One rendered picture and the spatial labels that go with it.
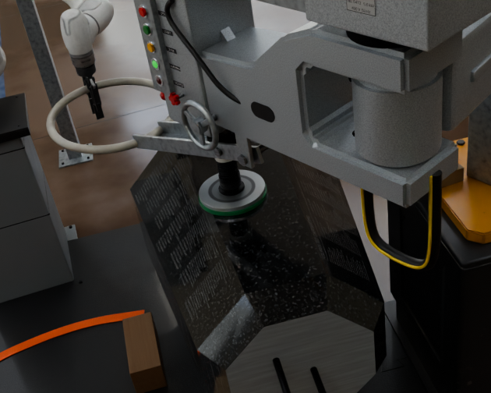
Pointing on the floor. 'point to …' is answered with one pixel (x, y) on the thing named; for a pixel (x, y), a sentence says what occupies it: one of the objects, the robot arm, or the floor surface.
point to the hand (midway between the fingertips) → (96, 108)
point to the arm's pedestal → (21, 225)
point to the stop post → (51, 81)
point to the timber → (143, 353)
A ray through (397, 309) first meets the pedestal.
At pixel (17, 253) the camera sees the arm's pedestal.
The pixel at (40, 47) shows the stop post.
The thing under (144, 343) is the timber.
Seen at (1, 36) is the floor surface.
